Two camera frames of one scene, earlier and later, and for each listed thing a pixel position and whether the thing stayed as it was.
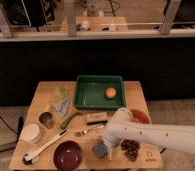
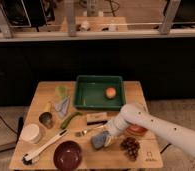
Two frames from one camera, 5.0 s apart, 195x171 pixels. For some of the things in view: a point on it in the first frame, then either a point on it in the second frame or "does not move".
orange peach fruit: [110, 92] does not move
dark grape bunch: [131, 148] does not move
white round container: [30, 133] does not move
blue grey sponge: [100, 150] → [98, 140]
